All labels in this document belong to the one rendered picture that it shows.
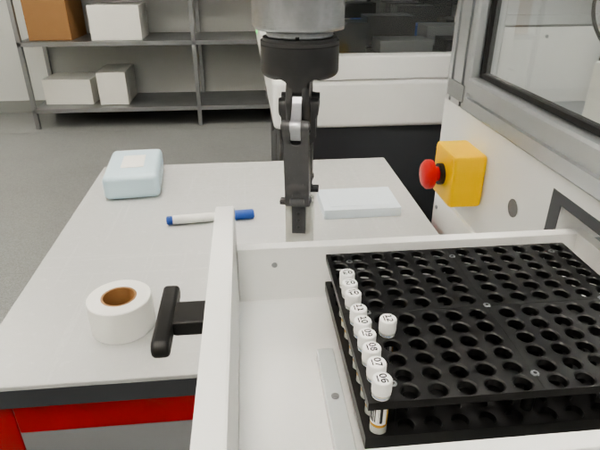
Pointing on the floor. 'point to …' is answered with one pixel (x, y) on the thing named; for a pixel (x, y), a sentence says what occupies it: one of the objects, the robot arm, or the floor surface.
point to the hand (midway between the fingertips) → (300, 225)
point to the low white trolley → (47, 397)
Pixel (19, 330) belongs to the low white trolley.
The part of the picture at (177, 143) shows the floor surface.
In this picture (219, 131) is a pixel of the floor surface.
